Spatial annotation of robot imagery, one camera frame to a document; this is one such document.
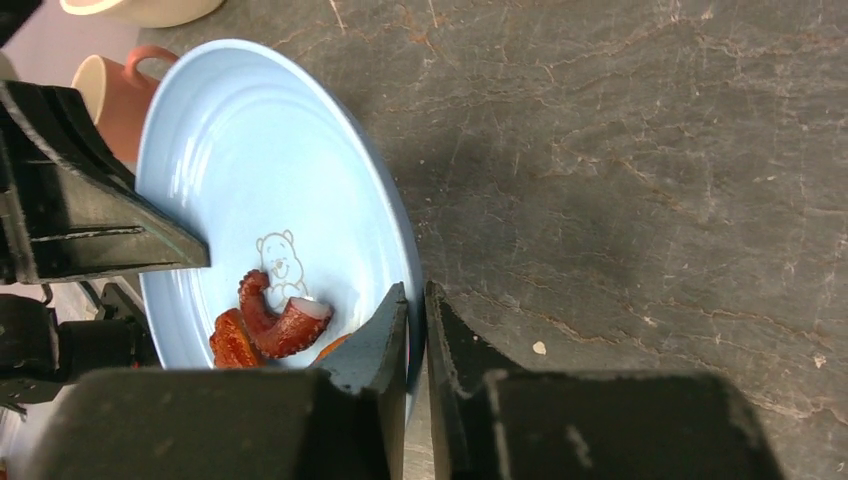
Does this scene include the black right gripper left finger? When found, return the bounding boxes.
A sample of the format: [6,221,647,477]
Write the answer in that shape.
[27,283,408,479]

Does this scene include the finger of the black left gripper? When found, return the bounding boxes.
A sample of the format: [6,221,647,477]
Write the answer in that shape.
[1,81,210,284]

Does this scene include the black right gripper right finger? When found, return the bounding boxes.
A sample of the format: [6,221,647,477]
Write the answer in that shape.
[425,282,783,479]

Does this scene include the pink handled cream mug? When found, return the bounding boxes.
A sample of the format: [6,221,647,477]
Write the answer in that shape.
[71,45,178,164]

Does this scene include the blue plate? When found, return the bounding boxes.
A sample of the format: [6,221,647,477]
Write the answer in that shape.
[135,39,426,406]

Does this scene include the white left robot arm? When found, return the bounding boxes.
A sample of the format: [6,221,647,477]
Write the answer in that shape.
[1,81,210,413]

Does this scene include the orange nugget toy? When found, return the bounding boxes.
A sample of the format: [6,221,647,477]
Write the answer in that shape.
[312,334,350,364]

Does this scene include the brown octopus tentacle toy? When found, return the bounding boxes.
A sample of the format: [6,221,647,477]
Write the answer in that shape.
[238,269,334,359]

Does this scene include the red-brown meat roll toy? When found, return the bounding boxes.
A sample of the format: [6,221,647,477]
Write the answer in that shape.
[209,308,265,369]

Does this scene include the white rectangular basin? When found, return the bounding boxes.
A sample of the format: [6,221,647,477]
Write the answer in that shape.
[59,0,224,28]

